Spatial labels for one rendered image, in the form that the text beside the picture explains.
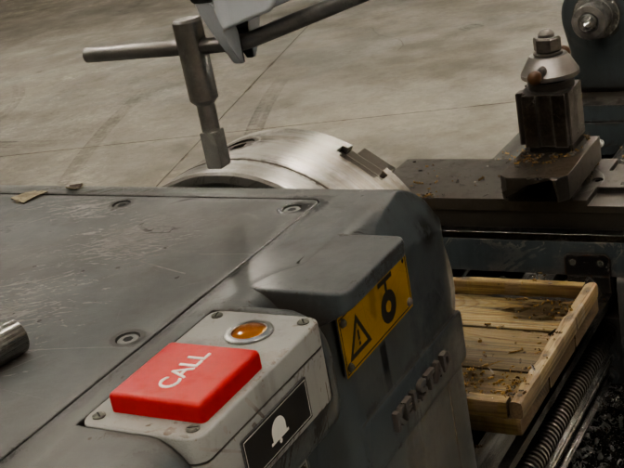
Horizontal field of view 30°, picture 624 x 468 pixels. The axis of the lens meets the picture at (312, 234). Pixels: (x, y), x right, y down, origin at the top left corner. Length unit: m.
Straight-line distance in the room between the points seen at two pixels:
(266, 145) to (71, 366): 0.46
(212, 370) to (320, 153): 0.49
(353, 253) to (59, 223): 0.28
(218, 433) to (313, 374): 0.10
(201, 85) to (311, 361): 0.28
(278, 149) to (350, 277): 0.37
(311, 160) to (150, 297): 0.35
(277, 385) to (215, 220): 0.26
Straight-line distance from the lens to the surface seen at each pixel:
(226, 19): 0.82
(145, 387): 0.62
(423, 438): 0.89
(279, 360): 0.64
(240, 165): 1.05
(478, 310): 1.51
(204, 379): 0.61
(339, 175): 1.05
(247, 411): 0.62
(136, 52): 0.90
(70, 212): 0.97
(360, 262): 0.75
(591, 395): 1.57
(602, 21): 2.09
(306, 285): 0.73
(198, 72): 0.87
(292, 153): 1.07
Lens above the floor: 1.54
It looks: 21 degrees down
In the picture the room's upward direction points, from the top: 10 degrees counter-clockwise
